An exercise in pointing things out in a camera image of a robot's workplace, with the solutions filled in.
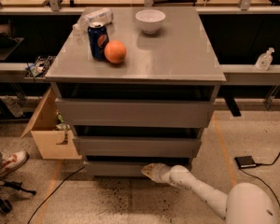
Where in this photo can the grey top drawer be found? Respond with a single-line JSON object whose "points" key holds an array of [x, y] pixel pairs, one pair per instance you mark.
{"points": [[136, 105]]}

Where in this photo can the clear sanitizer pump bottle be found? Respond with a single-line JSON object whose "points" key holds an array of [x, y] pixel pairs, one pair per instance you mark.
{"points": [[264, 60]]}

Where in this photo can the blue soda can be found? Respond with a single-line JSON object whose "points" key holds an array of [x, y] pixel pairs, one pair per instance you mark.
{"points": [[98, 37]]}

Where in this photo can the white red sneaker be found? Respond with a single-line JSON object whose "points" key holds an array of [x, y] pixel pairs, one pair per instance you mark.
{"points": [[12, 162]]}

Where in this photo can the cardboard box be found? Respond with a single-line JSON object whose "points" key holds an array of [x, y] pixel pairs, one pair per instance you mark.
{"points": [[52, 143]]}

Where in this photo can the orange fruit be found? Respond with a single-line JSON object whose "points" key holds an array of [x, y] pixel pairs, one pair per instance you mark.
{"points": [[115, 51]]}

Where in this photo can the grey drawer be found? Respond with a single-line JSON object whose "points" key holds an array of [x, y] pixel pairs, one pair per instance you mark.
{"points": [[136, 141], [122, 166], [136, 105]]}

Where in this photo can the grey drawer cabinet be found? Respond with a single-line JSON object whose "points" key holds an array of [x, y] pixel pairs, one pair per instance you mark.
{"points": [[178, 54]]}

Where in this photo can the clear plastic water bottle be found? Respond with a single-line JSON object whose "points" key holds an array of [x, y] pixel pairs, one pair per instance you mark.
{"points": [[96, 18]]}

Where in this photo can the grey bottom drawer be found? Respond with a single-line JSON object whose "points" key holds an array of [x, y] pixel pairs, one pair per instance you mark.
{"points": [[122, 166]]}

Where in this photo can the grey middle drawer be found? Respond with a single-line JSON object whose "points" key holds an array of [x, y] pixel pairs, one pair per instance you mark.
{"points": [[136, 141]]}

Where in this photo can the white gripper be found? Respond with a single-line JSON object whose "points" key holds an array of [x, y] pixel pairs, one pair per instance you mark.
{"points": [[160, 173]]}

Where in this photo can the black foot pedal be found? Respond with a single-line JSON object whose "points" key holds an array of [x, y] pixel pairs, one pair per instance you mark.
{"points": [[245, 162]]}

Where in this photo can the white bowl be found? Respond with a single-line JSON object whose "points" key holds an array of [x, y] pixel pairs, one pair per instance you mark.
{"points": [[150, 21]]}

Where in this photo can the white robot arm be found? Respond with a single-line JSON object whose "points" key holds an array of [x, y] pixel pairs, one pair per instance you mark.
{"points": [[246, 203]]}

